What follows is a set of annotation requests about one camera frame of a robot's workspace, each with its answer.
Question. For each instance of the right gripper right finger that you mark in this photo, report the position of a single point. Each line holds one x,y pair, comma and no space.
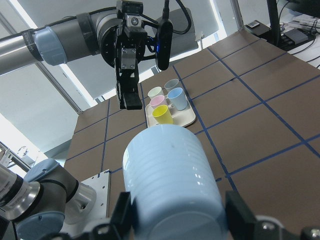
240,219

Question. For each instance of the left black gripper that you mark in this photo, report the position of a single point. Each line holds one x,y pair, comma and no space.
121,40

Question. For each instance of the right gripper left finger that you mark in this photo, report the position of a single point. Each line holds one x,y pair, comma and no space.
122,216

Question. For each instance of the light blue ribbed cup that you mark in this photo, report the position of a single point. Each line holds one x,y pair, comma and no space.
173,190

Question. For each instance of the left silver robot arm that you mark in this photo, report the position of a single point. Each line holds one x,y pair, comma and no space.
65,41

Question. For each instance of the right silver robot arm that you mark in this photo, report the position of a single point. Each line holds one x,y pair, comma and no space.
36,204

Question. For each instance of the cream white cup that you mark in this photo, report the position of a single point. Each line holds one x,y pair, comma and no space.
154,92

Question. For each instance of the pink cup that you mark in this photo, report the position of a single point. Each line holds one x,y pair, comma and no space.
158,101

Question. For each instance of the grey cup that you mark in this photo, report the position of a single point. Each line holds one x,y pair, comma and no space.
171,84

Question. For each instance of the yellow cup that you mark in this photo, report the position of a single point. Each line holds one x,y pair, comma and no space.
162,115

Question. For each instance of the cream plastic tray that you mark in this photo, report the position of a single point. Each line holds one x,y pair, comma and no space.
183,117

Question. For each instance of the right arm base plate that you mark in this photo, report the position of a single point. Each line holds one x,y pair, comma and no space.
100,192

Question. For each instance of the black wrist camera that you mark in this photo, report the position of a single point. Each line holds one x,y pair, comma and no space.
163,44

